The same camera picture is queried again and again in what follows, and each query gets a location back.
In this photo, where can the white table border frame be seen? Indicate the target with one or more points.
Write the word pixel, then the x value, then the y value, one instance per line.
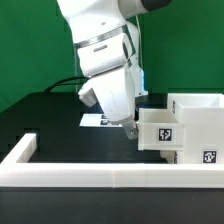
pixel 17 171

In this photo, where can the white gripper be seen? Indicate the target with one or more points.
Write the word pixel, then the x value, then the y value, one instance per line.
pixel 115 92

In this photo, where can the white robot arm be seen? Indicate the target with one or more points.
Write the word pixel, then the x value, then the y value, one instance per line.
pixel 107 45

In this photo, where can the fiducial marker sheet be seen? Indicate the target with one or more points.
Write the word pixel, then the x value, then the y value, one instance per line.
pixel 95 120

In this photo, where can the white front drawer tray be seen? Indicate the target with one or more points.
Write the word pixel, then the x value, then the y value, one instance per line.
pixel 172 157

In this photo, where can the white drawer cabinet box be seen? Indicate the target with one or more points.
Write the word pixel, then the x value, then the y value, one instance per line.
pixel 202 116

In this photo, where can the white drawer tray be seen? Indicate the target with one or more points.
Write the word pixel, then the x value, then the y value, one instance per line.
pixel 172 157
pixel 159 130

